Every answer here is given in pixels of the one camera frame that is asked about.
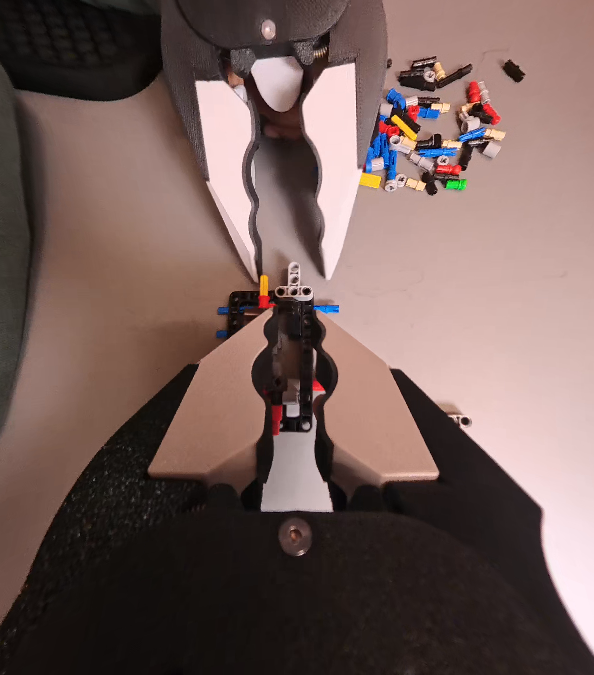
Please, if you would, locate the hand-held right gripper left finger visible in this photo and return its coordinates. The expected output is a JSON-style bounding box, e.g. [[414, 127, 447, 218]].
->
[[147, 308, 277, 488]]

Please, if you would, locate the black frame lego assembly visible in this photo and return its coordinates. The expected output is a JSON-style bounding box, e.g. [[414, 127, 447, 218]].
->
[[217, 262, 340, 434]]

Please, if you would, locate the pile of small lego pieces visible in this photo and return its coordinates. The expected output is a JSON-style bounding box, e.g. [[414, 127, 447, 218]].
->
[[359, 55, 506, 196]]

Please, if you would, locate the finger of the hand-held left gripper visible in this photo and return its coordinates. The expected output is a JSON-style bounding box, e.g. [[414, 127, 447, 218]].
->
[[194, 78, 265, 284], [301, 62, 361, 281]]

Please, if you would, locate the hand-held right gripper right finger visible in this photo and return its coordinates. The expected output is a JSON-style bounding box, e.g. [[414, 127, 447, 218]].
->
[[312, 310, 441, 494]]

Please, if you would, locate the person's left hand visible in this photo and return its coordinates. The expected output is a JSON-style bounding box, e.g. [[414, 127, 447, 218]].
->
[[228, 69, 306, 142]]

